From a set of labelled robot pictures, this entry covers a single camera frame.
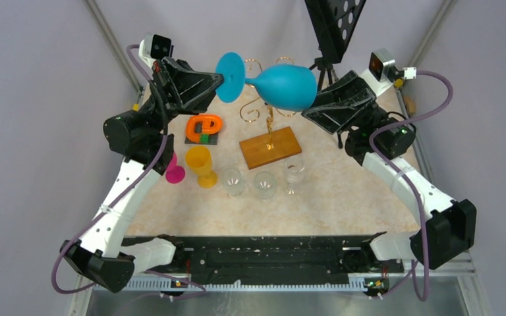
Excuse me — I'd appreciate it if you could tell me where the clear wine glass front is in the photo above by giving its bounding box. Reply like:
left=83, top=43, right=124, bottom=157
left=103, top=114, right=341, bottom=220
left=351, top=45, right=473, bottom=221
left=221, top=168, right=244, bottom=197

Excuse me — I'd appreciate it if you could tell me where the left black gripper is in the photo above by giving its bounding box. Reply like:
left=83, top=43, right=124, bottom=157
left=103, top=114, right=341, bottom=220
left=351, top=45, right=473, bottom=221
left=140, top=55, right=226, bottom=136

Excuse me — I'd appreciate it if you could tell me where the clear wine glass back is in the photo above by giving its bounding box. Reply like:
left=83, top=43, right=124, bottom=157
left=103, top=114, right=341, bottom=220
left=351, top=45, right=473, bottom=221
left=285, top=155, right=305, bottom=195

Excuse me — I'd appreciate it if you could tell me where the pink wine glass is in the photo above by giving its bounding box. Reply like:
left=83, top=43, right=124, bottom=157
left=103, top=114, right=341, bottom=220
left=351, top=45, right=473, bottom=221
left=164, top=152, right=186, bottom=184

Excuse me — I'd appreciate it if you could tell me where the gold wine glass rack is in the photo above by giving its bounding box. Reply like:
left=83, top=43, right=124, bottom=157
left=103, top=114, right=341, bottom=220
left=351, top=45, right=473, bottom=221
left=239, top=56, right=301, bottom=170

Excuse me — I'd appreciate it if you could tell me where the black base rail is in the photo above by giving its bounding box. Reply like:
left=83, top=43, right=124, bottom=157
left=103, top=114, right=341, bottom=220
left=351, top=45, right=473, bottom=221
left=153, top=235, right=407, bottom=286

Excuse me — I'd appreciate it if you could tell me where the black music stand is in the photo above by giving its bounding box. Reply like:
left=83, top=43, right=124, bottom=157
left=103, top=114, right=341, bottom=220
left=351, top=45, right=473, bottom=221
left=305, top=1, right=365, bottom=149

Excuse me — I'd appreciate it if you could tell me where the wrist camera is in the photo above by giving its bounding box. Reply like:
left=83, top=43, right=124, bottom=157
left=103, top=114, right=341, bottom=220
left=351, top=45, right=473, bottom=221
left=359, top=48, right=417, bottom=97
left=138, top=34, right=173, bottom=67

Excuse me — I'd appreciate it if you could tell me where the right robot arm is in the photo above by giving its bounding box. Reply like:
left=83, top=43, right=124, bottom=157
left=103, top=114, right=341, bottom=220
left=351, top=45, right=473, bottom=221
left=302, top=67, right=477, bottom=271

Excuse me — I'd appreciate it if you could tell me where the blue wine glass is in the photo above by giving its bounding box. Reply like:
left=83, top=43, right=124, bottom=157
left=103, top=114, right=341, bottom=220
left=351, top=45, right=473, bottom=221
left=215, top=52, right=318, bottom=112

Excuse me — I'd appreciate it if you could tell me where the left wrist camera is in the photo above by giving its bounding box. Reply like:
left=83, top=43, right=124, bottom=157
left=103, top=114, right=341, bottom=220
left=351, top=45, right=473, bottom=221
left=138, top=34, right=173, bottom=67

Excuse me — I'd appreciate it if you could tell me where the orange tape dispenser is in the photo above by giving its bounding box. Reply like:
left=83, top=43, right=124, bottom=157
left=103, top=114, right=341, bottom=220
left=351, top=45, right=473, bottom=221
left=185, top=114, right=223, bottom=136

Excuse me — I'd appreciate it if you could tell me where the clear wine glass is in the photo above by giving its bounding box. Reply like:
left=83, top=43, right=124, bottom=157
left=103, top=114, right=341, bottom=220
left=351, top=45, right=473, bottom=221
left=285, top=155, right=305, bottom=195
left=221, top=168, right=244, bottom=197
left=254, top=171, right=277, bottom=201

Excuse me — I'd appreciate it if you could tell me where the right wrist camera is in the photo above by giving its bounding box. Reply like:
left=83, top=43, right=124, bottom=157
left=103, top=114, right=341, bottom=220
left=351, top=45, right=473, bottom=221
left=359, top=48, right=417, bottom=97

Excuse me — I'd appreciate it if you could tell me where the yellow wine glass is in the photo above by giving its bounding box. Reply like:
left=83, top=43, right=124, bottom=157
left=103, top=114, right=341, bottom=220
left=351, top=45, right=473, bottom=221
left=184, top=145, right=217, bottom=189

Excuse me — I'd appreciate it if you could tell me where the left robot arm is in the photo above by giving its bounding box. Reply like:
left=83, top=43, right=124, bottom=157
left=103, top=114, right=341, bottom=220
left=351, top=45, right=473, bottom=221
left=59, top=57, right=224, bottom=293

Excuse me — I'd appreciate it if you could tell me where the dark plate with blocks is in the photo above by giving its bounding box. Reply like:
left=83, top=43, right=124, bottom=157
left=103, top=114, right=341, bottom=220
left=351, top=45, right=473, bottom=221
left=184, top=132, right=219, bottom=145

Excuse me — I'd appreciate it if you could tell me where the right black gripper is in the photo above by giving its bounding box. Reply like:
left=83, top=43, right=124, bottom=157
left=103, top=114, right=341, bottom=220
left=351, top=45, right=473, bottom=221
left=295, top=72, right=388, bottom=136

